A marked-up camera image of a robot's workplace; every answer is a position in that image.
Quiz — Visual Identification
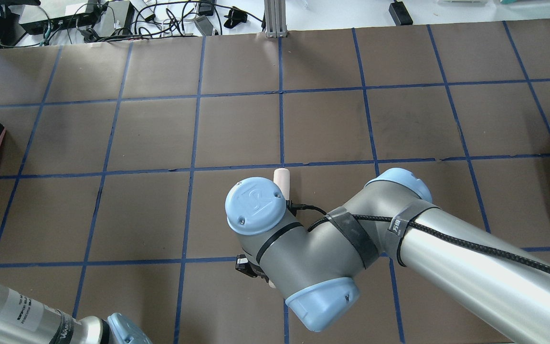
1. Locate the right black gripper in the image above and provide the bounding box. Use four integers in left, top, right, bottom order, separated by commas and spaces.
235, 254, 269, 280

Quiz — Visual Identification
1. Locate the beige hand brush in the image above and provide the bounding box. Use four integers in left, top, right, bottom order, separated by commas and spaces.
265, 168, 296, 296

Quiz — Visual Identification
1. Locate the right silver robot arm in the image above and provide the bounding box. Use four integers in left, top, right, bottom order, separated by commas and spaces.
225, 168, 550, 344

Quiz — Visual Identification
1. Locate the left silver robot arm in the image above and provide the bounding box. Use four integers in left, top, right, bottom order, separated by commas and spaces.
0, 284, 151, 344

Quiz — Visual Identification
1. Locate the black power adapter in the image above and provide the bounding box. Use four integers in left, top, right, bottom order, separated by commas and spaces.
388, 0, 414, 26

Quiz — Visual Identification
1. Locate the aluminium frame post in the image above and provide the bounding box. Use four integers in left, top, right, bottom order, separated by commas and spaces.
263, 0, 288, 38

